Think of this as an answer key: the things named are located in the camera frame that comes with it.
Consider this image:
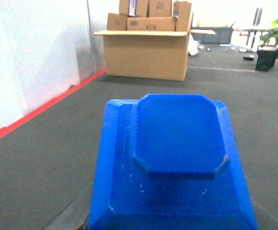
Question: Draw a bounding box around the blue block with knob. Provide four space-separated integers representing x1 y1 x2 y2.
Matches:
87 94 258 230

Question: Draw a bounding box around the large cardboard box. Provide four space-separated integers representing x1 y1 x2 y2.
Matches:
95 0 215 81

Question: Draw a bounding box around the small cardboard box middle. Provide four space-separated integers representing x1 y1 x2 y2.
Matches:
127 16 176 32

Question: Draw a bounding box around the small cardboard box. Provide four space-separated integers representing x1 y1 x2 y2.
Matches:
127 16 176 32
107 13 127 31

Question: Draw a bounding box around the small cardboard box left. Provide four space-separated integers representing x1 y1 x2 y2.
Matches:
107 13 127 31

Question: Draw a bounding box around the black plastic crate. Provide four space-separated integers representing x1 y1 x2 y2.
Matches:
255 46 278 72

